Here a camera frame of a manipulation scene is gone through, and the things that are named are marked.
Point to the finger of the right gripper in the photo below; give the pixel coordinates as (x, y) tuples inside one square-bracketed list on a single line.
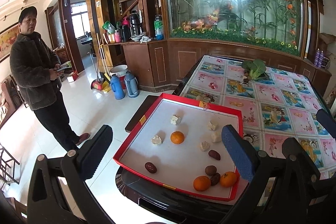
[(327, 122)]

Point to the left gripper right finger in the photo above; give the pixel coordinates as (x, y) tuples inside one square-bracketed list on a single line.
[(279, 190)]

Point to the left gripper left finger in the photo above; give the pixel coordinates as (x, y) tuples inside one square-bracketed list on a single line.
[(46, 201)]

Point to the orange tangerine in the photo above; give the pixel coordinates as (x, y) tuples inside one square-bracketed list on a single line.
[(177, 137), (201, 183), (228, 179)]

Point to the dark red date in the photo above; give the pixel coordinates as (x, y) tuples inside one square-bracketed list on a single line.
[(215, 179), (214, 154), (150, 167)]

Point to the brown kiwi fruit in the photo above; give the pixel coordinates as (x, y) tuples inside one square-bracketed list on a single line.
[(210, 170)]

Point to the white sugarcane piece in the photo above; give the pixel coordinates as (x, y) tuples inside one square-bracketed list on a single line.
[(175, 120), (156, 140), (204, 146), (216, 137), (212, 125)]

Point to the fruit pattern tablecloth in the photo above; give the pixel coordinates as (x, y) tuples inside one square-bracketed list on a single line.
[(272, 110)]

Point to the purple bottle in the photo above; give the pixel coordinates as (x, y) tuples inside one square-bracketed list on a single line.
[(316, 57), (320, 59)]

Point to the green leafy vegetable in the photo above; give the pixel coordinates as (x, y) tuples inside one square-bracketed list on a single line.
[(256, 69)]

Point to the red white tray box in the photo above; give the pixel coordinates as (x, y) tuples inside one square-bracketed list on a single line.
[(179, 164)]

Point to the red dustpan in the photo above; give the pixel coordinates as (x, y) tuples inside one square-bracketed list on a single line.
[(97, 84)]

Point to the person in dark coat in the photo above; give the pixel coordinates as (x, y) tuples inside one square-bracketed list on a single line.
[(35, 69)]

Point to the grey blue thermos jug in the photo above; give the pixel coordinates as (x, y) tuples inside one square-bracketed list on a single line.
[(131, 85)]

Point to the white bucket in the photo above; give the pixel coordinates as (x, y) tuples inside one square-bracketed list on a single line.
[(119, 70)]

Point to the wooden low cabinet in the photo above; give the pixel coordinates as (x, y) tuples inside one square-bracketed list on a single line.
[(162, 65)]

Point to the black thermos flask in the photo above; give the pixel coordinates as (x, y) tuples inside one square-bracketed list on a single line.
[(135, 24)]

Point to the green label water bottle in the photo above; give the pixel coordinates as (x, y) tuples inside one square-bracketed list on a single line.
[(158, 27)]

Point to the framed wall painting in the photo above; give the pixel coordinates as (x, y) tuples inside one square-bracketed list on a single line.
[(8, 37)]

